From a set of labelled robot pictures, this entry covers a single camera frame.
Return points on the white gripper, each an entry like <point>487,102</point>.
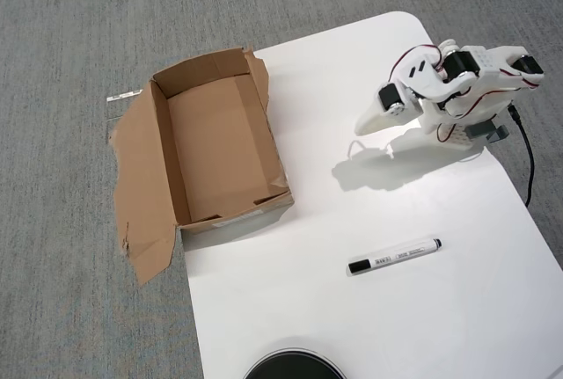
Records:
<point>382,113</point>

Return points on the white marker pen black cap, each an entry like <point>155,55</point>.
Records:
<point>396,256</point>

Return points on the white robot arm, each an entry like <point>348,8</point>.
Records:
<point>486,62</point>

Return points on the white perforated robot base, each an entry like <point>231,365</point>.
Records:
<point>459,138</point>

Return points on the open brown cardboard box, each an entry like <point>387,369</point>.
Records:
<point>211,141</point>

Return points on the grey table clamp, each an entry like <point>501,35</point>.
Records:
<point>492,135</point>

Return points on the white tape strip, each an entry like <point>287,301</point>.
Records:
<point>125,96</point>

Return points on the black round object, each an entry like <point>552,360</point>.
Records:
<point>294,366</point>

